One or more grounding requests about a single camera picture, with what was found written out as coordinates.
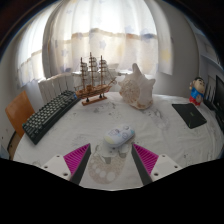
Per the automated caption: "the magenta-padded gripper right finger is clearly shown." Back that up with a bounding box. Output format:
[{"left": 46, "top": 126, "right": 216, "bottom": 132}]
[{"left": 130, "top": 143, "right": 184, "bottom": 186}]

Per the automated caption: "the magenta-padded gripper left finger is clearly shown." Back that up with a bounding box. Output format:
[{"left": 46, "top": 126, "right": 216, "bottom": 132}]
[{"left": 41, "top": 143, "right": 92, "bottom": 186}]

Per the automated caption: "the white cartoon-print computer mouse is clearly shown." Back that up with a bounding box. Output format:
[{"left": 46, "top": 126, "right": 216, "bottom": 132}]
[{"left": 103, "top": 124, "right": 136, "bottom": 148}]

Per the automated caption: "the black mouse pad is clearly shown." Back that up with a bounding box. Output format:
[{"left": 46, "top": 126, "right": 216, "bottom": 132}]
[{"left": 171, "top": 102, "right": 208, "bottom": 130}]

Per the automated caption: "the white printed tablecloth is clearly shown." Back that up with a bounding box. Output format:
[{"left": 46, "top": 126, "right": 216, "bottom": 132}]
[{"left": 12, "top": 91, "right": 224, "bottom": 192}]

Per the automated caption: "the black keyboard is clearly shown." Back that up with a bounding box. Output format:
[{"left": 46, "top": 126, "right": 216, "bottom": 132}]
[{"left": 22, "top": 89, "right": 81, "bottom": 146}]

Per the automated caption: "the large white conch shell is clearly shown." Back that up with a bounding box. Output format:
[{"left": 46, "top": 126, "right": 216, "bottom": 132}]
[{"left": 118, "top": 62, "right": 157, "bottom": 111}]

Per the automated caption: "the wooden sailing ship model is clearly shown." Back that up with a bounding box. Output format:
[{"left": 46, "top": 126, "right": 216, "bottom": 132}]
[{"left": 73, "top": 51, "right": 118, "bottom": 107}]

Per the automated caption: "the wooden chair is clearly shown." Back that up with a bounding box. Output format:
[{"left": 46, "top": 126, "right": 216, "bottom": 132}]
[{"left": 4, "top": 90, "right": 36, "bottom": 160}]

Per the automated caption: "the white radiator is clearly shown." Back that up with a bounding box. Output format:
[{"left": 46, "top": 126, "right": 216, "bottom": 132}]
[{"left": 37, "top": 64, "right": 134, "bottom": 105}]

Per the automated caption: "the cartoon boy figurine with clock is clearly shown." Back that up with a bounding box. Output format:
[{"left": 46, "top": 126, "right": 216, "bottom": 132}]
[{"left": 188, "top": 76, "right": 206, "bottom": 107}]

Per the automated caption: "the black router with antennas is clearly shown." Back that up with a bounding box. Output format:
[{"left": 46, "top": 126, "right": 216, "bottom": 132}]
[{"left": 203, "top": 75, "right": 218, "bottom": 112}]

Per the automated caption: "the black monitor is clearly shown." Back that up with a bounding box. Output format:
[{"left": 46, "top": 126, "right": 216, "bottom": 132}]
[{"left": 213, "top": 75, "right": 224, "bottom": 134}]

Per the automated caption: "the white shelf unit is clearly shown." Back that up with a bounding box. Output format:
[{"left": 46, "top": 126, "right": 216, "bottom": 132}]
[{"left": 196, "top": 31, "right": 224, "bottom": 79}]

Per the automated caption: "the white star-print curtain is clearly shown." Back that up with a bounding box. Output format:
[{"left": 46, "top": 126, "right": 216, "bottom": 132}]
[{"left": 16, "top": 0, "right": 174, "bottom": 88}]

